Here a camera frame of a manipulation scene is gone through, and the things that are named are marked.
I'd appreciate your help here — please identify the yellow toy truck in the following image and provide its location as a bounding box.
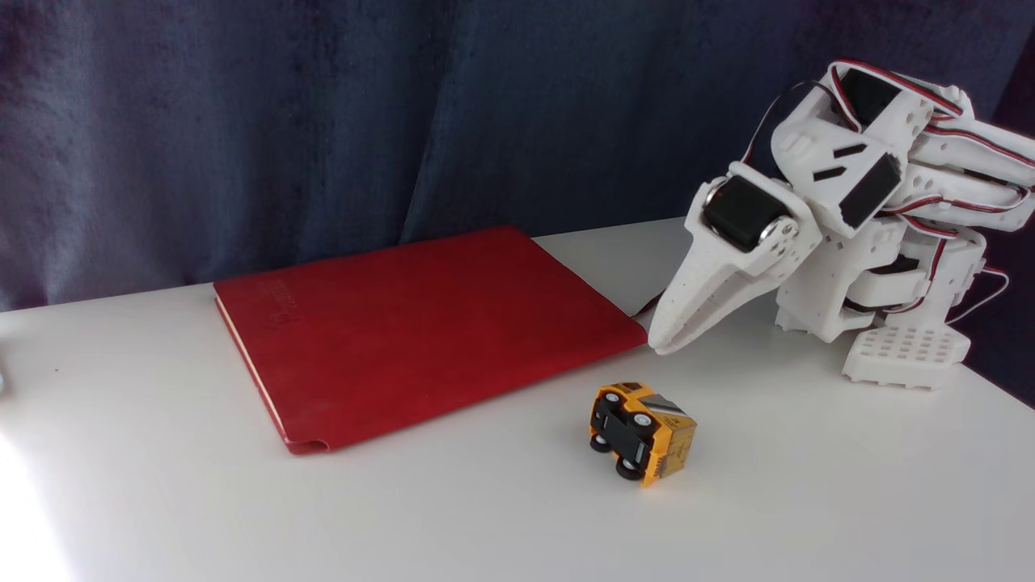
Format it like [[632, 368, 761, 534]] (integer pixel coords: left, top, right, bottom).
[[589, 382, 698, 488]]

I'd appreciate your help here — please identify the red notebook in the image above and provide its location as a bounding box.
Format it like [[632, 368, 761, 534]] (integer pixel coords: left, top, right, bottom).
[[213, 225, 650, 456]]

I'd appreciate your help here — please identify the dark blue curtain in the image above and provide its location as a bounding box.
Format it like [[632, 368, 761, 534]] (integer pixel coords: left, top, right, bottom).
[[0, 0, 1035, 409]]

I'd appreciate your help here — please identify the thin white red cable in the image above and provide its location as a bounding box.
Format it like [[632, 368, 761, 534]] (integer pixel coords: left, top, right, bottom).
[[944, 265, 1012, 327]]

